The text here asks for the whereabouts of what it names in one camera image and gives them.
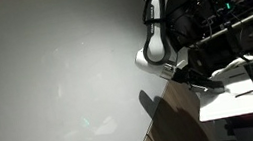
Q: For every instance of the black vertical stand pole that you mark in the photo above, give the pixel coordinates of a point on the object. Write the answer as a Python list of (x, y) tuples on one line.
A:
[(228, 31)]

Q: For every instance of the white flat shelf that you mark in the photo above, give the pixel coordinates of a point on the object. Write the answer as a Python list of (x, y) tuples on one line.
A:
[(229, 104)]

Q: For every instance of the black equipment pile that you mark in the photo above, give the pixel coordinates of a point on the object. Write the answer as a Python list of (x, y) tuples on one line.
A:
[(187, 24)]

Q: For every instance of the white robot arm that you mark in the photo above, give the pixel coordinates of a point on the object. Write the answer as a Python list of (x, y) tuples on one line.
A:
[(157, 42)]

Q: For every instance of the silver metal rail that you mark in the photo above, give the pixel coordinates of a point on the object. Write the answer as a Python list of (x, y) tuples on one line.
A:
[(243, 20)]

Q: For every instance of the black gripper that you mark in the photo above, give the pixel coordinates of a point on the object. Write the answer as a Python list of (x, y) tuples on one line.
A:
[(182, 75)]

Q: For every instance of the large grey whiteboard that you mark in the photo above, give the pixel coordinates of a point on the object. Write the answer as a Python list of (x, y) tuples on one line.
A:
[(49, 75)]

